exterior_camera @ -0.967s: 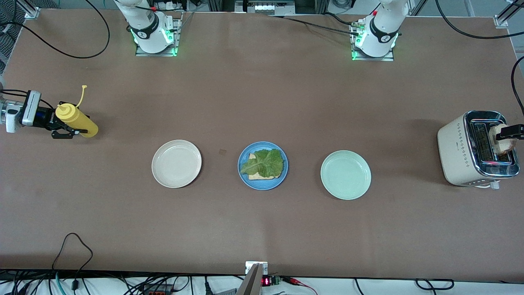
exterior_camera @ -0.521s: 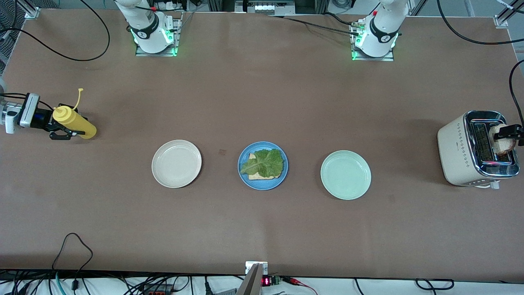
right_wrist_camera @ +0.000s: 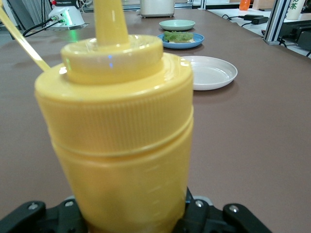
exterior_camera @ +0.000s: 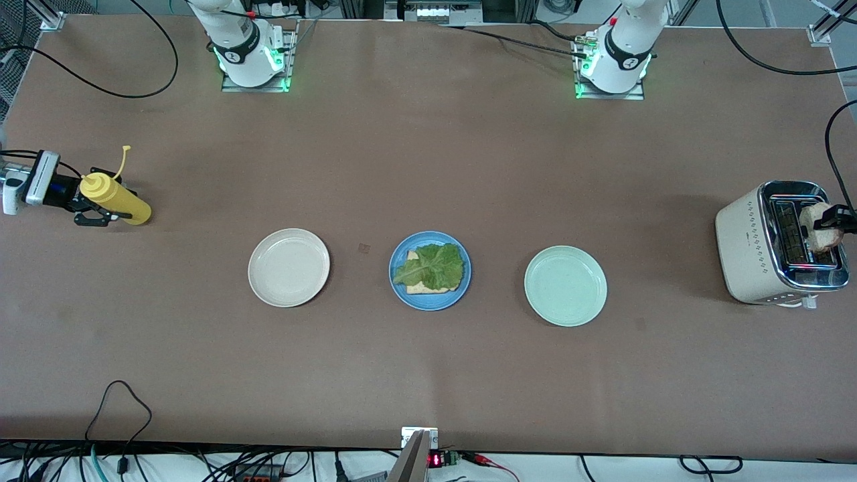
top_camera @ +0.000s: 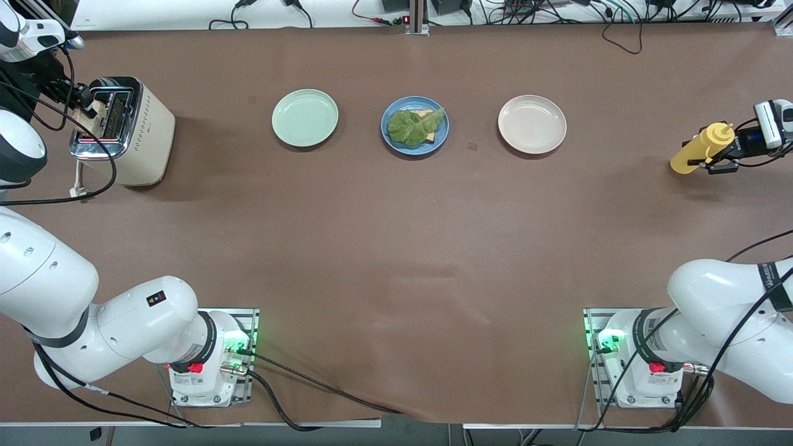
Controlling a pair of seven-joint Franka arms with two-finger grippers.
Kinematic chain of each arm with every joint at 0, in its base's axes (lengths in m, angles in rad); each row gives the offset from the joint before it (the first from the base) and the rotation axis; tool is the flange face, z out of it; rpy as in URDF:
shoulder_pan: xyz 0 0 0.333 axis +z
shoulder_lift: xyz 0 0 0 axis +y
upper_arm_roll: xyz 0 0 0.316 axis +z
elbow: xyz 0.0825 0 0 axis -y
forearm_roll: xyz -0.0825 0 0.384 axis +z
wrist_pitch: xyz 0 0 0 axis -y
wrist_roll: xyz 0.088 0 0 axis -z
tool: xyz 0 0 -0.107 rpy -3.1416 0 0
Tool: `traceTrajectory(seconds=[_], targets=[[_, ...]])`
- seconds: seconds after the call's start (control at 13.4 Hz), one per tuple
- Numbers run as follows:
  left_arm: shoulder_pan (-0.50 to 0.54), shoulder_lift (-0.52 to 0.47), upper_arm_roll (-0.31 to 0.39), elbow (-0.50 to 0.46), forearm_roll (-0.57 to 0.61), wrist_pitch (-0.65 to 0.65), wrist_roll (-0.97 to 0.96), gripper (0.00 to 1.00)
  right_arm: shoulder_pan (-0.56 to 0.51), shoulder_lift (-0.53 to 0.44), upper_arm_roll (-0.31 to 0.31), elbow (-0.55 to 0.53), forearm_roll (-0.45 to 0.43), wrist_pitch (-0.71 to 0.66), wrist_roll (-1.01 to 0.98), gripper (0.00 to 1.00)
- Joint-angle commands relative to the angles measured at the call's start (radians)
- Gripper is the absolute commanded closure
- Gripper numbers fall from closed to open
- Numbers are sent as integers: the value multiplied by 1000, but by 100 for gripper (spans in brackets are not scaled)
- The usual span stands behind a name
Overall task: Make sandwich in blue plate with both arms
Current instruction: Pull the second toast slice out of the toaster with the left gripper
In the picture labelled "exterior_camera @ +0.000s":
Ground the beige round plate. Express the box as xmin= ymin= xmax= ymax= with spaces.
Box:
xmin=248 ymin=228 xmax=331 ymax=309

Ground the blue round plate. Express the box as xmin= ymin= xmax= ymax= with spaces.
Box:
xmin=389 ymin=231 xmax=473 ymax=312

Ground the green lettuce leaf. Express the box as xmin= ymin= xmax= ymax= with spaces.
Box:
xmin=392 ymin=242 xmax=465 ymax=293

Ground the black base power cable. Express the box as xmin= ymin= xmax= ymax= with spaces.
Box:
xmin=434 ymin=23 xmax=591 ymax=58

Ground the grey mesh chair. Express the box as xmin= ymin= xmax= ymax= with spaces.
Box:
xmin=0 ymin=13 xmax=42 ymax=125

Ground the thin black looped cable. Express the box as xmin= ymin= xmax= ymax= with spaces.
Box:
xmin=84 ymin=380 xmax=154 ymax=473

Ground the pale green round plate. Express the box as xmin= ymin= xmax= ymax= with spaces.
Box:
xmin=524 ymin=245 xmax=609 ymax=328

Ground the cream steel toaster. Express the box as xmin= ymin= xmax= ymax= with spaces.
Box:
xmin=714 ymin=179 xmax=852 ymax=310

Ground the yellow squeeze bottle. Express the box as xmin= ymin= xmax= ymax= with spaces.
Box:
xmin=79 ymin=145 xmax=153 ymax=227

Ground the grey electronics box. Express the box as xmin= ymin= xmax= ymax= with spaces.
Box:
xmin=384 ymin=0 xmax=484 ymax=25

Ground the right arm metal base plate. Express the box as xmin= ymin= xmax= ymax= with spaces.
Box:
xmin=221 ymin=20 xmax=299 ymax=94

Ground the red black clip lead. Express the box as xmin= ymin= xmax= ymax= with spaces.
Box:
xmin=461 ymin=451 xmax=522 ymax=482

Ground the toast bread slice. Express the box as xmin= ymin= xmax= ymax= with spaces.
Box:
xmin=800 ymin=202 xmax=846 ymax=254
xmin=404 ymin=250 xmax=463 ymax=296

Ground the black coiled cable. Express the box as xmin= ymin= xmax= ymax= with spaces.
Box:
xmin=679 ymin=455 xmax=744 ymax=475

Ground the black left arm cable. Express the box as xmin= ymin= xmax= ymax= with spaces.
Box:
xmin=715 ymin=0 xmax=857 ymax=210

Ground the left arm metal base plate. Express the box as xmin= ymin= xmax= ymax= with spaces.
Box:
xmin=572 ymin=33 xmax=647 ymax=102

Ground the white metal mount bracket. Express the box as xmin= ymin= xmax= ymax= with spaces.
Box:
xmin=401 ymin=426 xmax=439 ymax=449

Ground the aluminium profile post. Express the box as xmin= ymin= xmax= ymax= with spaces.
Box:
xmin=386 ymin=430 xmax=431 ymax=482

